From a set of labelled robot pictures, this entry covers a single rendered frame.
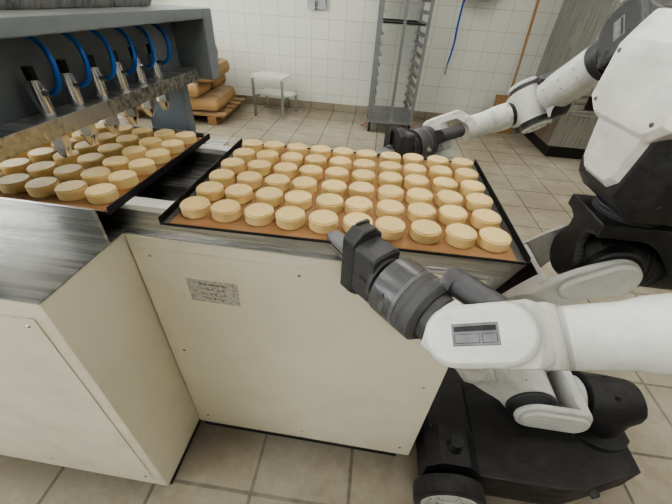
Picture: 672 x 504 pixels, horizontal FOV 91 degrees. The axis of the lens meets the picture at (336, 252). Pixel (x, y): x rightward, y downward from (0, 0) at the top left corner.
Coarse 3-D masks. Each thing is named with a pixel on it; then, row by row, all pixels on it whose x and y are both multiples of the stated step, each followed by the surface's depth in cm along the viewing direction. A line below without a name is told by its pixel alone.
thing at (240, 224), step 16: (304, 160) 80; (352, 160) 81; (400, 160) 82; (320, 192) 67; (432, 192) 69; (464, 208) 65; (192, 224) 56; (208, 224) 56; (224, 224) 56; (240, 224) 57; (272, 224) 57; (304, 224) 57; (400, 240) 55; (480, 256) 53; (496, 256) 53; (512, 256) 53
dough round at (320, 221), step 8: (312, 216) 56; (320, 216) 56; (328, 216) 56; (336, 216) 56; (312, 224) 55; (320, 224) 54; (328, 224) 55; (336, 224) 56; (320, 232) 55; (328, 232) 55
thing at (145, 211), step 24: (120, 216) 63; (144, 216) 62; (216, 240) 63; (240, 240) 62; (264, 240) 61; (288, 240) 61; (432, 264) 59; (456, 264) 59; (480, 264) 58; (504, 264) 57
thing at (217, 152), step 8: (208, 144) 86; (192, 152) 85; (200, 152) 84; (208, 152) 84; (216, 152) 84; (224, 152) 83; (184, 160) 86; (192, 160) 86; (200, 160) 86; (208, 160) 85; (216, 160) 85; (192, 168) 87; (200, 168) 87; (208, 168) 87
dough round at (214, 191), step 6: (198, 186) 62; (204, 186) 63; (210, 186) 63; (216, 186) 63; (222, 186) 63; (198, 192) 61; (204, 192) 61; (210, 192) 61; (216, 192) 61; (222, 192) 63; (210, 198) 61; (216, 198) 62
